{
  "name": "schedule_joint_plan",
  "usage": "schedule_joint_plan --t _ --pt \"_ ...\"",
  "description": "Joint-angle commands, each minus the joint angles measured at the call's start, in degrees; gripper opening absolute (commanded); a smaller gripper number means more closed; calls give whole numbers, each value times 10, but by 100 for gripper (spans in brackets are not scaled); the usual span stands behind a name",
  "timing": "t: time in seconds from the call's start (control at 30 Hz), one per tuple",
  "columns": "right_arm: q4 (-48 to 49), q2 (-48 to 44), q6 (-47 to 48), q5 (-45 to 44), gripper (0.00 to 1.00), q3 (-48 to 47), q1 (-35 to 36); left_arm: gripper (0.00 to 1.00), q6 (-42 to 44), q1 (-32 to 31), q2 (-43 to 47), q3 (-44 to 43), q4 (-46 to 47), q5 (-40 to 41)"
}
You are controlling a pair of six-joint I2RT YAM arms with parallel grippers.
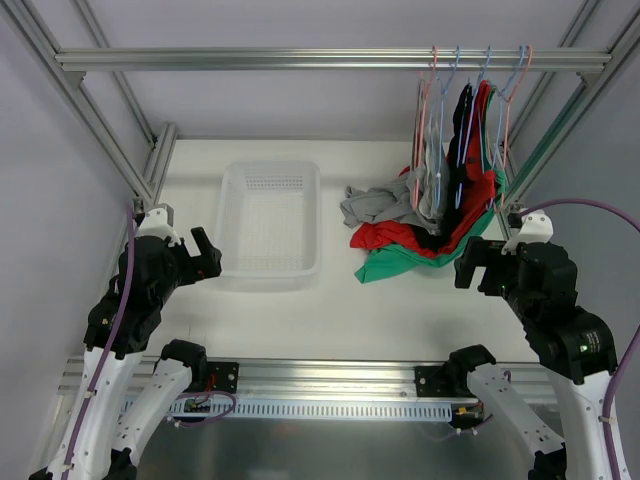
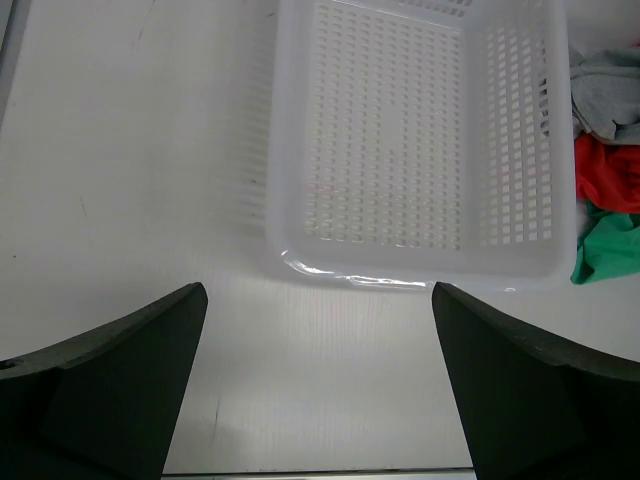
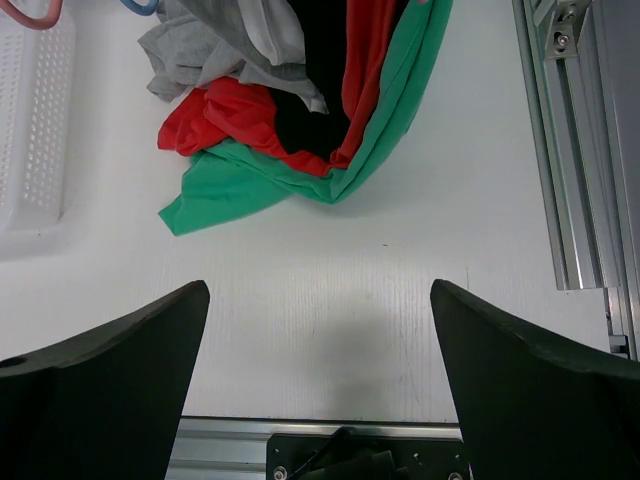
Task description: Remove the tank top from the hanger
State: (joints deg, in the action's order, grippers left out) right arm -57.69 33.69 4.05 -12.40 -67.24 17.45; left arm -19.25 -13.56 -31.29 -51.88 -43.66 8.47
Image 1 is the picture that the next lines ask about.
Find right aluminium frame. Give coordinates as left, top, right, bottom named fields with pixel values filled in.
left=497, top=1, right=639, bottom=239

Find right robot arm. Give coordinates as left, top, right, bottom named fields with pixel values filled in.
left=443, top=237, right=630, bottom=479

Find grey tank top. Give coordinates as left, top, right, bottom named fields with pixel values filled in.
left=340, top=132, right=449, bottom=235

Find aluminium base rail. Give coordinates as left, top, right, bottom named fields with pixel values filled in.
left=57, top=356, right=555, bottom=404

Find black tank top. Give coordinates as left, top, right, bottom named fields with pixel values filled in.
left=416, top=83, right=472, bottom=258

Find blue hanger right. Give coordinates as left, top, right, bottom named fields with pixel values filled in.
left=491, top=45, right=531, bottom=171

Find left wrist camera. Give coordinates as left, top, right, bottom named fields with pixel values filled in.
left=135, top=203, right=181, bottom=247

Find white slotted cable duct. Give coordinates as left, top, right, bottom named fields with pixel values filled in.
left=119, top=397, right=454, bottom=424

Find red tank top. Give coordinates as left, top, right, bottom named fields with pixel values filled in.
left=349, top=79, right=499, bottom=269

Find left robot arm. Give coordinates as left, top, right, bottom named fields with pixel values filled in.
left=31, top=227, right=222, bottom=479

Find aluminium frame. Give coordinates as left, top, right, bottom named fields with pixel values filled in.
left=1, top=1, right=178, bottom=206
left=497, top=1, right=639, bottom=239

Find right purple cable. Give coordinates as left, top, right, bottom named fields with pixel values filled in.
left=517, top=198, right=640, bottom=480

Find white plastic basket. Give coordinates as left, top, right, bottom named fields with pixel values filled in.
left=213, top=160, right=322, bottom=292

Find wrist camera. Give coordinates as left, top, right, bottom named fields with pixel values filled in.
left=135, top=203, right=181, bottom=247
left=501, top=210, right=554, bottom=255

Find pink hanger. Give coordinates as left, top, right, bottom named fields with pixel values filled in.
left=411, top=45, right=438, bottom=209
left=492, top=45, right=534, bottom=214

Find blue hanger with black top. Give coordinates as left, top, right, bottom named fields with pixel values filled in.
left=454, top=45, right=493, bottom=209

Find white tank top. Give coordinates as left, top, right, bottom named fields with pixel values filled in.
left=424, top=89, right=446, bottom=172

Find aluminium hanging rail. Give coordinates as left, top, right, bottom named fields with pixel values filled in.
left=54, top=46, right=613, bottom=72

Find left aluminium frame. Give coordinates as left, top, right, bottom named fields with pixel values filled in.
left=1, top=1, right=178, bottom=206

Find green tank top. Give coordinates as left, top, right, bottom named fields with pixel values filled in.
left=354, top=89, right=507, bottom=285

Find light blue hanger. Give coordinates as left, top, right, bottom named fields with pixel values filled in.
left=430, top=46, right=460, bottom=212

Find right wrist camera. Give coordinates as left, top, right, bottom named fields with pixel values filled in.
left=501, top=210, right=554, bottom=255

